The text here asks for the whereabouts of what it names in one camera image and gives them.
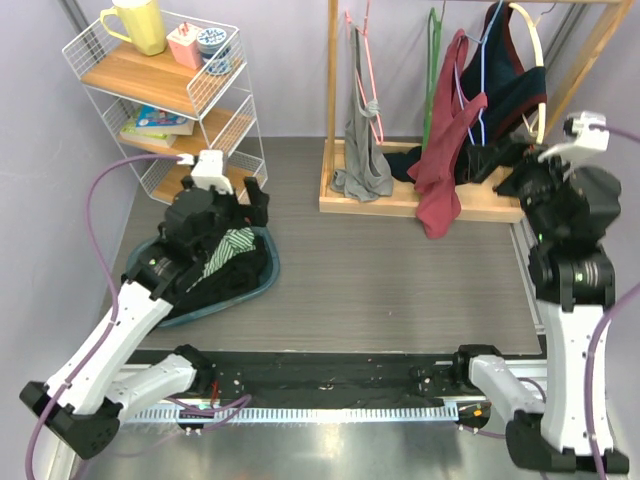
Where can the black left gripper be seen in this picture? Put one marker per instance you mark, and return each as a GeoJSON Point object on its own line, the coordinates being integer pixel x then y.
{"type": "Point", "coordinates": [253, 214]}

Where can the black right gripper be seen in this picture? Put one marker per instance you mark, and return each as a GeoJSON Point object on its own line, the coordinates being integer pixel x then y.
{"type": "Point", "coordinates": [484, 159]}

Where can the light blue hanger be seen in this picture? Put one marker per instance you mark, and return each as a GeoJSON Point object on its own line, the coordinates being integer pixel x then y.
{"type": "Point", "coordinates": [486, 74]}

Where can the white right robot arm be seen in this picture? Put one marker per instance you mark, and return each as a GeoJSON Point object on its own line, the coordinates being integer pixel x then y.
{"type": "Point", "coordinates": [568, 430]}

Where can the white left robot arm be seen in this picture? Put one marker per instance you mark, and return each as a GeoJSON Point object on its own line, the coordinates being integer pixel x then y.
{"type": "Point", "coordinates": [82, 403]}

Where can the cream white hanger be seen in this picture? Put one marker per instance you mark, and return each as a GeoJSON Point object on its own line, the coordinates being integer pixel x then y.
{"type": "Point", "coordinates": [537, 127]}

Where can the navy tank top red trim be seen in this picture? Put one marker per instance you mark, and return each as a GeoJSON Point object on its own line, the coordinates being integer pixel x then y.
{"type": "Point", "coordinates": [523, 91]}

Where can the grey tank top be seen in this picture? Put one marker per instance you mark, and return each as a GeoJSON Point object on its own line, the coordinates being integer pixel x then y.
{"type": "Point", "coordinates": [366, 175]}

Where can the green hanger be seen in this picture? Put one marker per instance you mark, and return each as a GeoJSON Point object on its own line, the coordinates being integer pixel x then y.
{"type": "Point", "coordinates": [433, 48]}

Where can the pink hanger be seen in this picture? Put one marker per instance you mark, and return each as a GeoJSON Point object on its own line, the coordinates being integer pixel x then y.
{"type": "Point", "coordinates": [365, 76]}

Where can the green striped shirt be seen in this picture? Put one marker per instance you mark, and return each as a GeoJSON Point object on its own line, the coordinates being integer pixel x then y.
{"type": "Point", "coordinates": [233, 243]}

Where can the teal plastic laundry basin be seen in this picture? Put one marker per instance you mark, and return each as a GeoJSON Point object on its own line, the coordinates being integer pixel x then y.
{"type": "Point", "coordinates": [260, 275]}

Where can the blue cover book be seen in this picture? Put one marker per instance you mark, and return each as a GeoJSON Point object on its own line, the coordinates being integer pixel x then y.
{"type": "Point", "coordinates": [151, 120]}

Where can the green cover book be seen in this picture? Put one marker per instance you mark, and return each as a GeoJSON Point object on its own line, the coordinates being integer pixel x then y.
{"type": "Point", "coordinates": [129, 132]}

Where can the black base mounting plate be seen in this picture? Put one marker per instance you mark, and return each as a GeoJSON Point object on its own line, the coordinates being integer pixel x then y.
{"type": "Point", "coordinates": [335, 380]}

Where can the blue white patterned cup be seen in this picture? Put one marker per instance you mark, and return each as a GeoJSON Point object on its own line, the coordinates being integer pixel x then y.
{"type": "Point", "coordinates": [215, 47]}

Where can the pink small box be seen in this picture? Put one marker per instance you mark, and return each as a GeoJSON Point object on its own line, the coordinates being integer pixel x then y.
{"type": "Point", "coordinates": [182, 41]}

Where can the yellow mug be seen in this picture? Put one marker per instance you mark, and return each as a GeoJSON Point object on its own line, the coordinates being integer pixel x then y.
{"type": "Point", "coordinates": [143, 22]}

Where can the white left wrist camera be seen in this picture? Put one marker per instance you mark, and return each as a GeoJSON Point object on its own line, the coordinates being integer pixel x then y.
{"type": "Point", "coordinates": [208, 170]}

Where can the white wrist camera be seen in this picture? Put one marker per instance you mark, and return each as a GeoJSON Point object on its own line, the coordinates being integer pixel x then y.
{"type": "Point", "coordinates": [208, 170]}
{"type": "Point", "coordinates": [585, 136]}

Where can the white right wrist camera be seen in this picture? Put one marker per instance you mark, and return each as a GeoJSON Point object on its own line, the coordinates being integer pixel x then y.
{"type": "Point", "coordinates": [585, 136]}

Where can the white wire wooden shelf rack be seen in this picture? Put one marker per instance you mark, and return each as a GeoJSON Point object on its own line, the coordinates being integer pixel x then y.
{"type": "Point", "coordinates": [155, 104]}

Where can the slotted aluminium cable rail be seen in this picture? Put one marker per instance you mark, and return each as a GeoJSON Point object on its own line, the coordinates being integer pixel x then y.
{"type": "Point", "coordinates": [170, 413]}

